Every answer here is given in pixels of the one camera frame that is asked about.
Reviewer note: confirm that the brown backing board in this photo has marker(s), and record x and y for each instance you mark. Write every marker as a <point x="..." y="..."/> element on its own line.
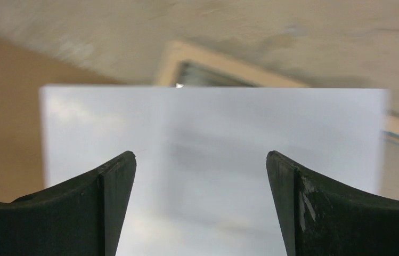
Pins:
<point x="22" y="73"/>

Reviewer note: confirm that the hot air balloon photo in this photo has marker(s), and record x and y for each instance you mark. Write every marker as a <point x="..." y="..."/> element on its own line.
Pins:
<point x="201" y="185"/>

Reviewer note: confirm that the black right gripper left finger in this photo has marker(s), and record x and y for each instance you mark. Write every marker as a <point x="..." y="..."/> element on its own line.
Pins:
<point x="81" y="216"/>

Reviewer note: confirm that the blue wooden picture frame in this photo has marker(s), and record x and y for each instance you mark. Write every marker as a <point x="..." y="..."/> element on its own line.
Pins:
<point x="178" y="53"/>

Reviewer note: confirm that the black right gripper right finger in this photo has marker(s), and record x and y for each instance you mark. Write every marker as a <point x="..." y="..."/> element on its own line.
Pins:
<point x="322" y="216"/>

